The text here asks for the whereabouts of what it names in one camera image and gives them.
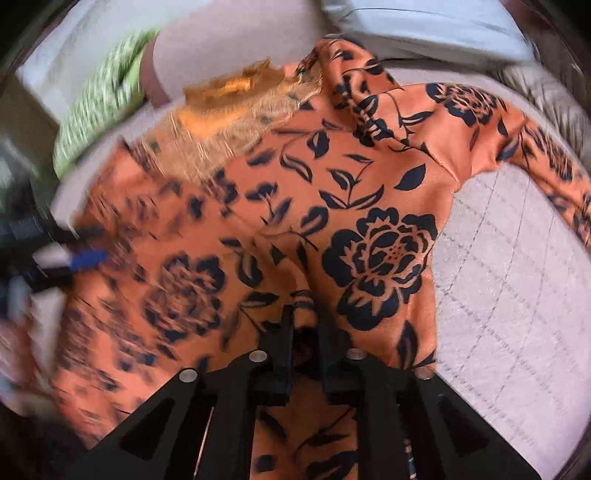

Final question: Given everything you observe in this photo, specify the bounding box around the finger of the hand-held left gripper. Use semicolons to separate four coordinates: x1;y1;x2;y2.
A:
55;222;108;243
25;248;110;291

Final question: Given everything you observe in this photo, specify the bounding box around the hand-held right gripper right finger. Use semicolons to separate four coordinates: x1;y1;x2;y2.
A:
314;310;543;480

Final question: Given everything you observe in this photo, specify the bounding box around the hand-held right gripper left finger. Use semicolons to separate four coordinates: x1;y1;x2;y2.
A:
69;305;296;480

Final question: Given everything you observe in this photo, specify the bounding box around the orange black floral garment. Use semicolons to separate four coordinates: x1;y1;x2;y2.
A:
46;39;591;480

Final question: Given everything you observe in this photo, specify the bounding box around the wooden cabinet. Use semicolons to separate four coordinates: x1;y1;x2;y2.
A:
0;76;61;185

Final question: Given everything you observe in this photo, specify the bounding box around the green patterned cloth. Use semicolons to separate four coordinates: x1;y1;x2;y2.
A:
52;28;160;178

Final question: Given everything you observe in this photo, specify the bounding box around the pink quilted bed mat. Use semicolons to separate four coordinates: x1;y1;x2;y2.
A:
46;55;591;480

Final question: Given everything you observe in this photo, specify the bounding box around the pink bolster cushion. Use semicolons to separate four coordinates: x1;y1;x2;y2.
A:
139;0;342;109

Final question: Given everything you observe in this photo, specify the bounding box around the pale blue pillow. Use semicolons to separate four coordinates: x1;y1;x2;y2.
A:
321;0;539;63

